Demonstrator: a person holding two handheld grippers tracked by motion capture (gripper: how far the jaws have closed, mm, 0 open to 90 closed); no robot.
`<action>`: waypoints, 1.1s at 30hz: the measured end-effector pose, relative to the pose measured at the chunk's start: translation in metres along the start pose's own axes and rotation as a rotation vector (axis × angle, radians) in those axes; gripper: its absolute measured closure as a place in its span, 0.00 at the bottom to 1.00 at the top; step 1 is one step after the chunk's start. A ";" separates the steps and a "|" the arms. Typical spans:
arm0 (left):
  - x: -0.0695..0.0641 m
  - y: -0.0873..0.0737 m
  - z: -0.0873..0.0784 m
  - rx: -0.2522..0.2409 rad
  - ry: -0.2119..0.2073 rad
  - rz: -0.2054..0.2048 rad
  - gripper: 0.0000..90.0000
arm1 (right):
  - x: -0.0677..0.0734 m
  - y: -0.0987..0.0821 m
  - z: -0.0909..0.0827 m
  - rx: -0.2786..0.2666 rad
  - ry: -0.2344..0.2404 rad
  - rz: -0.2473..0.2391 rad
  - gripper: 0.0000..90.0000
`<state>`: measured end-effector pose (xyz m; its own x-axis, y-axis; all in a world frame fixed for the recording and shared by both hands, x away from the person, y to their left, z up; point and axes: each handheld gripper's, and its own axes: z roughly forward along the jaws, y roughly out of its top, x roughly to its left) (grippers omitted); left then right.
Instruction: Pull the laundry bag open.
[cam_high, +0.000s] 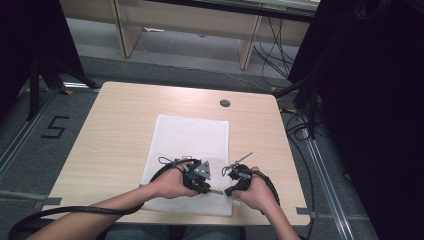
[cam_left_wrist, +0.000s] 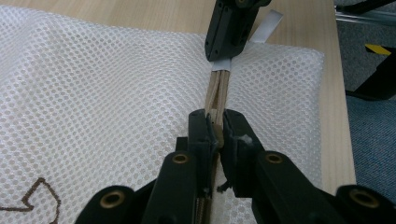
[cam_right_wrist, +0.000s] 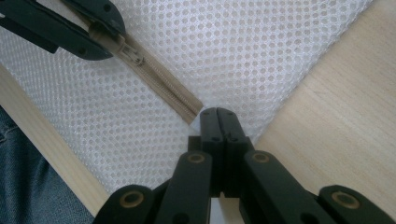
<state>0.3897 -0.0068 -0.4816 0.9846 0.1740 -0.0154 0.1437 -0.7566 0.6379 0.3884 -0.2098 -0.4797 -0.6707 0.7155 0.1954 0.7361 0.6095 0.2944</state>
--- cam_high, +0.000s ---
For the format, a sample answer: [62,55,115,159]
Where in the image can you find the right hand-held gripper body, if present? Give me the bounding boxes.
[221,151,254,193]

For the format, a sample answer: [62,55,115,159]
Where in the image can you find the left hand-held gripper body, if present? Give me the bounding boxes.
[173,159,213,193]

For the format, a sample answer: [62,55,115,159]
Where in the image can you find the white towel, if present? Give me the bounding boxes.
[139,114,234,217]

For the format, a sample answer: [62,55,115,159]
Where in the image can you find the person's right hand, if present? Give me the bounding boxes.
[232,166,279,212]

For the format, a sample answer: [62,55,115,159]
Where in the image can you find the person's left hand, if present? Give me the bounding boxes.
[151,161,199,200]

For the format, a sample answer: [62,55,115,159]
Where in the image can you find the grey tape strip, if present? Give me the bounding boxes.
[295,206,318,220]
[32,196,63,210]

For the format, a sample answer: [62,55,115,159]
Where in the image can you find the black metal stand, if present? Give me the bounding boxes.
[25,54,99,122]
[273,66,323,140]

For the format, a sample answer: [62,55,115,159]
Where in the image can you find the black curtain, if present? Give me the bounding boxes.
[0,0,86,114]
[287,0,424,240]

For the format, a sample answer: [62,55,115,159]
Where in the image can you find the black floor cable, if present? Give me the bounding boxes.
[281,108,318,240]

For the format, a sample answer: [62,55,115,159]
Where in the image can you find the aluminium floor rail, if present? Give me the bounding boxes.
[0,88,63,179]
[299,131,357,240]

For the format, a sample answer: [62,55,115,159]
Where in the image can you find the hanging black cables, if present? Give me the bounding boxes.
[252,16,298,80]

